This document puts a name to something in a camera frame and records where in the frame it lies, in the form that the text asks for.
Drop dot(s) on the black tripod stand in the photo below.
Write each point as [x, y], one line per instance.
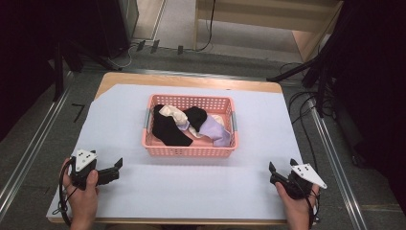
[319, 64]
[63, 60]

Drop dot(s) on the white table mat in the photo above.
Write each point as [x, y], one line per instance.
[178, 185]

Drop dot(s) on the pink plastic basket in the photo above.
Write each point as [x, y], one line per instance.
[191, 151]

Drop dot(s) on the dark curtain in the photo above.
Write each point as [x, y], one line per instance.
[376, 96]
[22, 48]

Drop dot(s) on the lavender sock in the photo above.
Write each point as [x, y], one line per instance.
[217, 132]

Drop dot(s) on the cream sock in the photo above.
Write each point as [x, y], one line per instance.
[174, 114]
[219, 119]

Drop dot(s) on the aluminium floor rail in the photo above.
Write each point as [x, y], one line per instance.
[28, 156]
[338, 172]

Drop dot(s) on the dark cabinet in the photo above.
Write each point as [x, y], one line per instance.
[115, 25]

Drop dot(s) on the wooden table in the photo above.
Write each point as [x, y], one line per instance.
[191, 81]

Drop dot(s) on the person's left hand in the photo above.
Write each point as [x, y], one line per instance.
[83, 201]

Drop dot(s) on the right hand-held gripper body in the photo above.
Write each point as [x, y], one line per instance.
[303, 180]

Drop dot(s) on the short black sock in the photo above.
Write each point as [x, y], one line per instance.
[196, 116]

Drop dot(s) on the person's right hand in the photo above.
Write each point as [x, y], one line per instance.
[298, 209]

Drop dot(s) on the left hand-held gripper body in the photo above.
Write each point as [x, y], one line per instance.
[83, 166]

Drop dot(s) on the wooden platform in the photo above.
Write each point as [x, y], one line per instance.
[261, 22]

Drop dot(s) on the long black sock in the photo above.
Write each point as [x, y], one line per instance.
[167, 129]

